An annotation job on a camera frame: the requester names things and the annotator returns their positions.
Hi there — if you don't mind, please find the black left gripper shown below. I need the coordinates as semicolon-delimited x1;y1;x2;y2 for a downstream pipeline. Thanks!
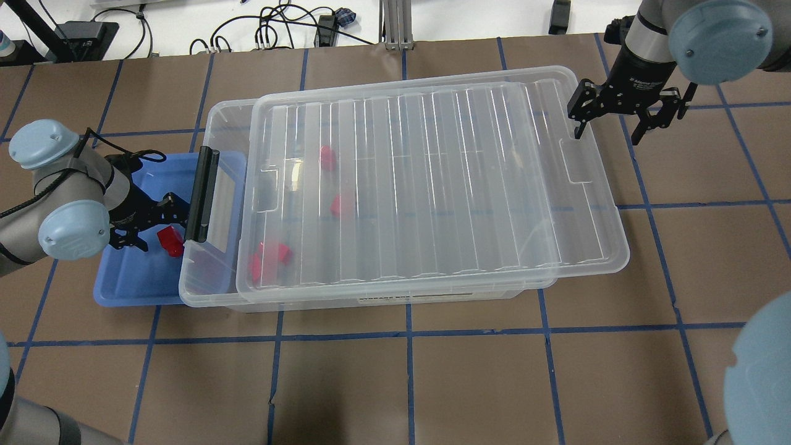
110;193;190;252

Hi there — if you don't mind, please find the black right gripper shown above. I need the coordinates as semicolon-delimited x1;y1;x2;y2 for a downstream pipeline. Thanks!
567;71;693;145

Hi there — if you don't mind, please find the red block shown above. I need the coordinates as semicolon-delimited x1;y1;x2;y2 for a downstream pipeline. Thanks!
156;225;185;257
330;193;357;219
319;145;337;172
248;242;293;286

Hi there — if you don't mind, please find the clear plastic box lid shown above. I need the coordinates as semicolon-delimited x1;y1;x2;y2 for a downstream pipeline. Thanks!
235;66;630;307

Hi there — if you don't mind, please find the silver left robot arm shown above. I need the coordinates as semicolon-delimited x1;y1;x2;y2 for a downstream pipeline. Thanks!
1;119;190;276

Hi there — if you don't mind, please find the clear plastic storage box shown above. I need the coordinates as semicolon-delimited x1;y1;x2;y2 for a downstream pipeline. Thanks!
179;95;559;313

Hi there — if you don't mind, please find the black box latch handle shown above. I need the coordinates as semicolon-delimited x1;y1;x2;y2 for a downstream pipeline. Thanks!
185;146;219;243

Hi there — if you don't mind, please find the aluminium frame post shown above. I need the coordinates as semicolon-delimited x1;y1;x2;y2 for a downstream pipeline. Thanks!
379;1;415;51

